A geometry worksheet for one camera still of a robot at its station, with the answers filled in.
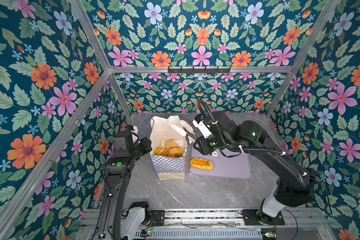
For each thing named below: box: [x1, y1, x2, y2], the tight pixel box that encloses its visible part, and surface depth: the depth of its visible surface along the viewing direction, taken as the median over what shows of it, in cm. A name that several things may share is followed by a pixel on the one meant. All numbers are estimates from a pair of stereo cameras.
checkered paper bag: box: [149, 115, 188, 181], surface depth 80 cm
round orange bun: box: [164, 140, 180, 149], surface depth 98 cm
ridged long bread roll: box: [154, 146, 170, 157], surface depth 87 cm
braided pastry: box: [190, 157, 214, 171], surface depth 90 cm
